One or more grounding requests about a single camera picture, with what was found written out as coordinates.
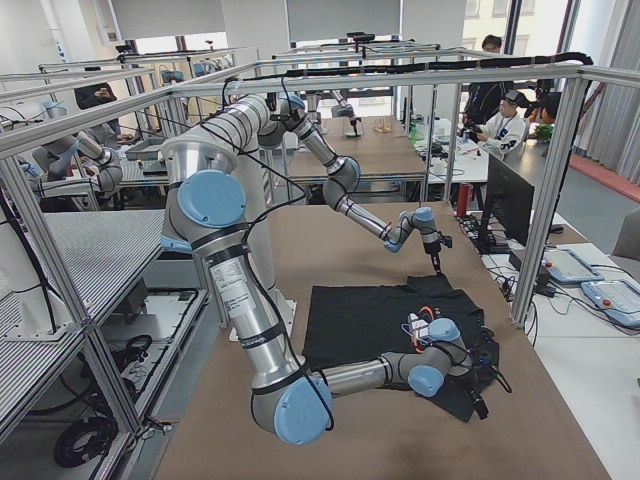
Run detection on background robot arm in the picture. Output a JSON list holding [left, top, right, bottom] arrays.
[[19, 132, 123, 199]]

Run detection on standing person black jacket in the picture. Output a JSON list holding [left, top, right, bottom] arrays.
[[463, 35, 514, 125]]

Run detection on black computer monitor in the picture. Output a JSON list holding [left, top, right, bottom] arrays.
[[476, 155, 534, 254]]

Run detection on blue grey teach pendant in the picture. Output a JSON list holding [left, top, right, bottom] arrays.
[[543, 248, 604, 285]]

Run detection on red thermos bottle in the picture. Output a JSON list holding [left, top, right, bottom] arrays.
[[456, 183, 473, 218]]

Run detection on aluminium cage frame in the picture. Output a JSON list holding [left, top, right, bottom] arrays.
[[0, 47, 596, 441]]

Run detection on black graphic t-shirt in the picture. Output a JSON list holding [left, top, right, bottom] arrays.
[[302, 272, 501, 424]]

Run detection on striped grey work table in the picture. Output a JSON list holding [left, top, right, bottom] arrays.
[[0, 208, 176, 351]]

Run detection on seated person white hoodie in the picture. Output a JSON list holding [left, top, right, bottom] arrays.
[[474, 99, 526, 160]]

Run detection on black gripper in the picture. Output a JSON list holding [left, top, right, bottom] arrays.
[[421, 229, 453, 274], [462, 366, 497, 420]]

